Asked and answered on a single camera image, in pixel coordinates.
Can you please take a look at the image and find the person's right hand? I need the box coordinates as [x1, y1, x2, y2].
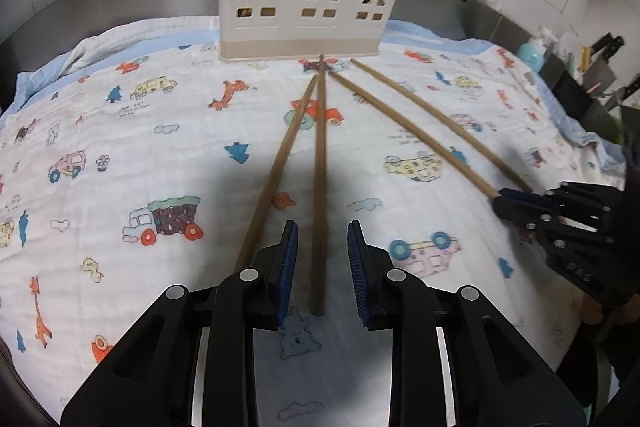
[580, 294, 609, 326]

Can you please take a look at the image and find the black-handled knife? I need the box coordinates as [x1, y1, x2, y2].
[602, 79, 640, 110]

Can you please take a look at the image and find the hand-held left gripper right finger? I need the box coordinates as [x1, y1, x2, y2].
[347, 219, 586, 427]

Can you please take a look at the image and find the blue dish soap bottle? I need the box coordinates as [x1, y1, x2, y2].
[515, 25, 556, 73]

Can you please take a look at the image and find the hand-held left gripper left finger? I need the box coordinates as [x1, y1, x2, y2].
[60, 219, 300, 427]

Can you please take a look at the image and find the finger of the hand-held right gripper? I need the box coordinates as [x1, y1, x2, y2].
[491, 201, 639, 304]
[498, 180, 627, 231]

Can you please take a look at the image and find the black-handled cleaver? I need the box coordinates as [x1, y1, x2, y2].
[582, 34, 626, 100]

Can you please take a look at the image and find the white spatula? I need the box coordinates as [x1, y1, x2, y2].
[557, 31, 581, 68]

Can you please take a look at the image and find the printed cartoon blanket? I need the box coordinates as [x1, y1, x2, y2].
[0, 14, 627, 427]

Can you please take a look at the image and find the black utensil container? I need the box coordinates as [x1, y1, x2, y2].
[549, 67, 596, 120]

